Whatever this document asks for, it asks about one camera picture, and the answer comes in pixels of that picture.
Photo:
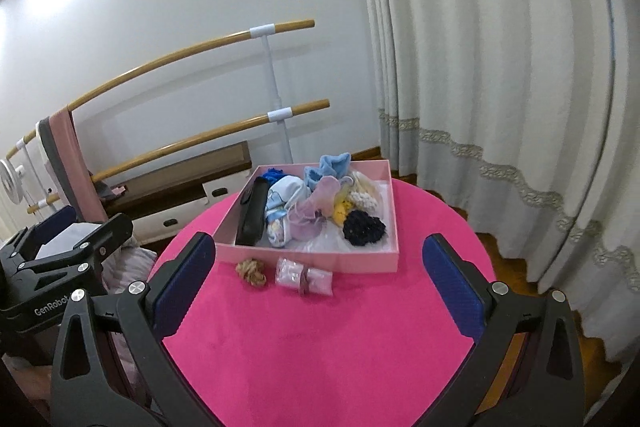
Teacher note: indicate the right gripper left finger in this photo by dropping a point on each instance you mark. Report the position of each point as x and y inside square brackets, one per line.
[111, 367]

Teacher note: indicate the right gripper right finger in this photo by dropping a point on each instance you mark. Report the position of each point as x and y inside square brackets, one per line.
[524, 367]

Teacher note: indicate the black pouch case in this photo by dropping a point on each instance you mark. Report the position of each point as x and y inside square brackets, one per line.
[253, 202]

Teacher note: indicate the royal blue towel scrunchie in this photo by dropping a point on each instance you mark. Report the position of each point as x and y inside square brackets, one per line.
[273, 175]

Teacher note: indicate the navy crochet scrunchie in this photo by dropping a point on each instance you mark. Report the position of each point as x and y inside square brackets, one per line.
[361, 229]

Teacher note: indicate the light blue fleece headband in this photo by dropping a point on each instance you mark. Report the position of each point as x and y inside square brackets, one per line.
[328, 165]

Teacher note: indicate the small white fan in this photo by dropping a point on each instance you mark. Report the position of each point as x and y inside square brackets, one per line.
[12, 181]

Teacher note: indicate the grey duvet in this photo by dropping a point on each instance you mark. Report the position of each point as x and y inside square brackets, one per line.
[129, 263]

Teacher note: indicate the pink grey hanging towel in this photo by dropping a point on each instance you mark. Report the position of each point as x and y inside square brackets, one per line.
[61, 151]

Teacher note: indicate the white brown storage bench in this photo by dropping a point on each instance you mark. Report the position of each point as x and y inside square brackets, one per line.
[162, 202]

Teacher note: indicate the pink tablecloth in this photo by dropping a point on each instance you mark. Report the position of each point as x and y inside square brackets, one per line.
[376, 352]

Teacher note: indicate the beige satin scrunchie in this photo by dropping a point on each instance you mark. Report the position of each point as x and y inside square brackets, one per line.
[252, 271]

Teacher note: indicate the small clear plastic bag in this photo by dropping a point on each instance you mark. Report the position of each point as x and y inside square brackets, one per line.
[303, 279]

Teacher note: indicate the white blue printed cloth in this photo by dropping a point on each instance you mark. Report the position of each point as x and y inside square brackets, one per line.
[282, 196]

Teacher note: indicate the cream lace scrunchie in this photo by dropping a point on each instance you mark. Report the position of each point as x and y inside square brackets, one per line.
[364, 194]

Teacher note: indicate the pink shallow box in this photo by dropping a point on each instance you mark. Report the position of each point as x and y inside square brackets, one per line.
[381, 257]

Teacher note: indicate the yellow plush toy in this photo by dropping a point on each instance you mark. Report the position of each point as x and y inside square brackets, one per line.
[341, 209]

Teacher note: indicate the cream curtain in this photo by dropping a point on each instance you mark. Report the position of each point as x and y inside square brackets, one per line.
[525, 113]

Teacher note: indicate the white barre left post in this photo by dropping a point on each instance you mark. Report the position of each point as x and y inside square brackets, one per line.
[43, 202]

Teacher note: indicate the white barre post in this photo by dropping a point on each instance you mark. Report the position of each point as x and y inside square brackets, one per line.
[275, 91]
[43, 202]

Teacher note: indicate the white barre right post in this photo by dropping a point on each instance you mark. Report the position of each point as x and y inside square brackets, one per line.
[275, 91]

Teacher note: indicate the lower wooden barre rail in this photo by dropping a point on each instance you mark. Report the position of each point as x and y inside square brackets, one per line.
[203, 137]

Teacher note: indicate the wooden barre rail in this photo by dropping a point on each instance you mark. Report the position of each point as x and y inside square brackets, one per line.
[179, 55]
[203, 137]

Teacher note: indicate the upper wooden barre rail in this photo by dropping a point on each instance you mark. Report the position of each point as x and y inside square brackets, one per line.
[179, 55]

